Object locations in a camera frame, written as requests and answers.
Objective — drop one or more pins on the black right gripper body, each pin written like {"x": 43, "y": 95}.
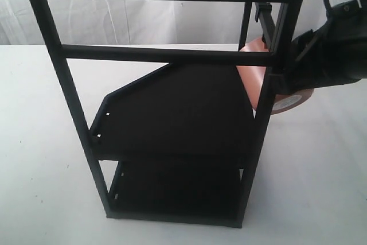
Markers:
{"x": 335, "y": 54}

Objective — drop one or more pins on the pink ceramic mug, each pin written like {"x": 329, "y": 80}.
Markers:
{"x": 253, "y": 76}

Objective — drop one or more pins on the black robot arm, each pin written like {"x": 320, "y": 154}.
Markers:
{"x": 335, "y": 54}

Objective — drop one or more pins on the black metal shelf rack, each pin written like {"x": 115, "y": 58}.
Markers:
{"x": 182, "y": 143}

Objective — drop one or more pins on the white backdrop curtain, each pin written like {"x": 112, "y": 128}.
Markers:
{"x": 122, "y": 22}

